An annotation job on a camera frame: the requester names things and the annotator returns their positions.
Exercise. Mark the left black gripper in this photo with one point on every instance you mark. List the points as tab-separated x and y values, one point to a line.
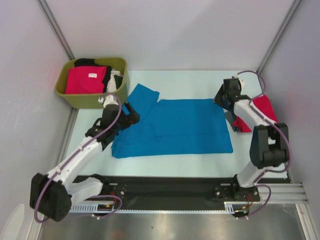
130	119

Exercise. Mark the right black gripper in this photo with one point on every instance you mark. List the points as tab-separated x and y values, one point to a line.
218	98

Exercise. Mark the blue polo shirt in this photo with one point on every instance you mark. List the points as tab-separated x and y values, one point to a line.
172	127

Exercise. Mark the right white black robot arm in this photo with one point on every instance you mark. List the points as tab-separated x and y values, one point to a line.
269	150

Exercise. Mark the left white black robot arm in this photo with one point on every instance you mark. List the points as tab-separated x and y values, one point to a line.
52	195

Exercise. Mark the folded grey t shirt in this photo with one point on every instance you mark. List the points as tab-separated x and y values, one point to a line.
231	119

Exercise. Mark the white shirt in bin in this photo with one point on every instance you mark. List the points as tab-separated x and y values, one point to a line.
111	85

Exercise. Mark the dark green shirt in bin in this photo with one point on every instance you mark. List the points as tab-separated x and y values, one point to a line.
118	81

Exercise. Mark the folded red t shirt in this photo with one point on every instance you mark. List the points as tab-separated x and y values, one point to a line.
265	107

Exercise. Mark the olive green plastic bin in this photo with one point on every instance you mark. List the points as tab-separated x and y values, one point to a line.
90	101

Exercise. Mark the pink shirt in bin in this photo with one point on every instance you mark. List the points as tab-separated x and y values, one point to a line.
85	80

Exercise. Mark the black shirt in bin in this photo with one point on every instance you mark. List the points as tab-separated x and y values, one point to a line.
90	62

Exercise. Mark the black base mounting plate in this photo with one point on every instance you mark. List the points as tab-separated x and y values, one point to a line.
170	192

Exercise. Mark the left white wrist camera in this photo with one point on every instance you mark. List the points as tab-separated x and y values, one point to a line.
108	99

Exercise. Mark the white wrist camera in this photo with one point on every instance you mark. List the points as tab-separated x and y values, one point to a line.
242	82
108	99

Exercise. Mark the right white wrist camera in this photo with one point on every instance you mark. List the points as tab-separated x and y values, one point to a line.
242	82

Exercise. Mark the grey slotted cable duct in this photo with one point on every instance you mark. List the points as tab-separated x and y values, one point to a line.
100	207

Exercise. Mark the aluminium frame rail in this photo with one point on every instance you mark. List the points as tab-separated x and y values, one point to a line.
287	193

